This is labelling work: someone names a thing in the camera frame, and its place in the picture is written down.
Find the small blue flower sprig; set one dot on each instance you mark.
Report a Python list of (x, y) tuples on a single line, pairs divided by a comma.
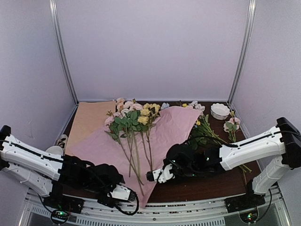
[(164, 106)]

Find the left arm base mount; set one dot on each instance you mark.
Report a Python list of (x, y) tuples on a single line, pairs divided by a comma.
[(60, 211)]

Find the beige ribbon strip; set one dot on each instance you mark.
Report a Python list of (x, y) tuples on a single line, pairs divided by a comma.
[(62, 141)]

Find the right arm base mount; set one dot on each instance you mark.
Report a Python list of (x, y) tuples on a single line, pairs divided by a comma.
[(246, 206)]

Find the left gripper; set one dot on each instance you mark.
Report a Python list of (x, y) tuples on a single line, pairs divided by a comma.
[(105, 202)]

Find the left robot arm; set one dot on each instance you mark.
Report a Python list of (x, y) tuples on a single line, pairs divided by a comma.
[(47, 173)]

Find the left aluminium frame post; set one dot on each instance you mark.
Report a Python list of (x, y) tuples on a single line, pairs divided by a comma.
[(62, 54)]

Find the white fluted dish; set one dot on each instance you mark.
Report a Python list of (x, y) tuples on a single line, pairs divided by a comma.
[(219, 111)]

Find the right aluminium frame post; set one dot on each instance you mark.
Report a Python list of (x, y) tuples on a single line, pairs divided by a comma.
[(244, 48)]

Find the beige wrapping paper stack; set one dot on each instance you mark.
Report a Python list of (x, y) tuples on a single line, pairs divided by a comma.
[(89, 117)]

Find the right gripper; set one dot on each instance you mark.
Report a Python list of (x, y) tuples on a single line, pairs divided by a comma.
[(166, 161)]

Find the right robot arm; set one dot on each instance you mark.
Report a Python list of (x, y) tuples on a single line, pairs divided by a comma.
[(282, 141)]

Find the aluminium frame post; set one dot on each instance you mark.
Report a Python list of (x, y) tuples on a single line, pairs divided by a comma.
[(62, 54), (244, 48)]

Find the yellow rose stem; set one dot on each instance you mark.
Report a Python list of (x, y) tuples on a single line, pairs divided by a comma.
[(148, 114)]

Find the small yellow flower spray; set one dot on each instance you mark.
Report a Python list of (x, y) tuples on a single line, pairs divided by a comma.
[(202, 133)]

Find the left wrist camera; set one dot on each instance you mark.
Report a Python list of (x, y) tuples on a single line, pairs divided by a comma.
[(123, 193)]

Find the front aluminium rail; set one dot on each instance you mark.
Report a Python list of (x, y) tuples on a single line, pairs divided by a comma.
[(194, 203)]

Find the purple pink wrapping paper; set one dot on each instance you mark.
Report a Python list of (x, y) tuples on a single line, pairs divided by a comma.
[(173, 126)]

